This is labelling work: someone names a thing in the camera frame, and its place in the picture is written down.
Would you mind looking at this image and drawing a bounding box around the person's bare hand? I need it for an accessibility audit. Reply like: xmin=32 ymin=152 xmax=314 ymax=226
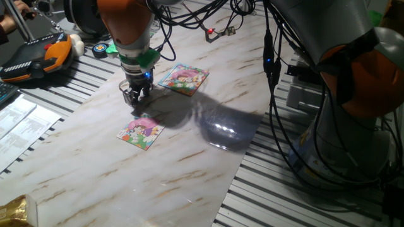
xmin=0 ymin=0 xmax=32 ymax=35

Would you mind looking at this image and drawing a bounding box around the small white carton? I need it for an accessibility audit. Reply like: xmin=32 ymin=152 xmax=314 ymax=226
xmin=25 ymin=193 xmax=39 ymax=227

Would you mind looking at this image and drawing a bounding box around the thin grey metal bar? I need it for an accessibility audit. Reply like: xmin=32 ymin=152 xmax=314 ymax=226
xmin=33 ymin=6 xmax=62 ymax=32

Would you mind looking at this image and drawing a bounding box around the black puck with blue sticker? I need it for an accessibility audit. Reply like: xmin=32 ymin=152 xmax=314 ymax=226
xmin=92 ymin=43 xmax=110 ymax=60

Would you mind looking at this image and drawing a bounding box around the black filament spool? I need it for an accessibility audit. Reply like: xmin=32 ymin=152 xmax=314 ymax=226
xmin=62 ymin=0 xmax=110 ymax=36

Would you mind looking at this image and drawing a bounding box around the colourful cartoon jigsaw puzzle board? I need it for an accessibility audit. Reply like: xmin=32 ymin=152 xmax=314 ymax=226
xmin=116 ymin=113 xmax=165 ymax=151
xmin=157 ymin=62 xmax=210 ymax=97

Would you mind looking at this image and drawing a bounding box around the printed white paper sheet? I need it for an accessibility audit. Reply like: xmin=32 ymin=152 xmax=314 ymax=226
xmin=0 ymin=105 xmax=62 ymax=173
xmin=0 ymin=93 xmax=38 ymax=140

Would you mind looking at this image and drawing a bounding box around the orange black teach pendant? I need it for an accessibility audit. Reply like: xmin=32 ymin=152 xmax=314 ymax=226
xmin=0 ymin=32 xmax=74 ymax=83

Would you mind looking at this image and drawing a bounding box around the thick grey metal bar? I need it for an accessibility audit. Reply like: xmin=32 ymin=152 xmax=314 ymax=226
xmin=2 ymin=0 xmax=35 ymax=42

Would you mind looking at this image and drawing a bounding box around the forearm in maroon sleeve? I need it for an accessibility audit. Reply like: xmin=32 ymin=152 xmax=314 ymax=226
xmin=0 ymin=24 xmax=9 ymax=45

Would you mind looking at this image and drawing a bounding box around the green cloth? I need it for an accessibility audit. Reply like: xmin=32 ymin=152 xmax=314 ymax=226
xmin=367 ymin=9 xmax=384 ymax=28

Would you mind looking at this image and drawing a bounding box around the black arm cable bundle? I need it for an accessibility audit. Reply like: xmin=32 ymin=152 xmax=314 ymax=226
xmin=146 ymin=0 xmax=404 ymax=190

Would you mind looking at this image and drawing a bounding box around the black metal bar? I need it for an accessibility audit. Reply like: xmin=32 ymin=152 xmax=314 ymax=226
xmin=285 ymin=64 xmax=319 ymax=78

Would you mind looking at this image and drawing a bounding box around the gold foil bag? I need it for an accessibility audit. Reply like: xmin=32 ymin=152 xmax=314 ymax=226
xmin=0 ymin=194 xmax=31 ymax=227

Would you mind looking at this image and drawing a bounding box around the green printed wrist mount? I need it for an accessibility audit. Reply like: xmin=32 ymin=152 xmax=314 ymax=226
xmin=105 ymin=44 xmax=161 ymax=69

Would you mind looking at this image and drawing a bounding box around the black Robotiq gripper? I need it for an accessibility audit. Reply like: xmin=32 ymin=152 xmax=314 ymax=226
xmin=121 ymin=71 xmax=155 ymax=108

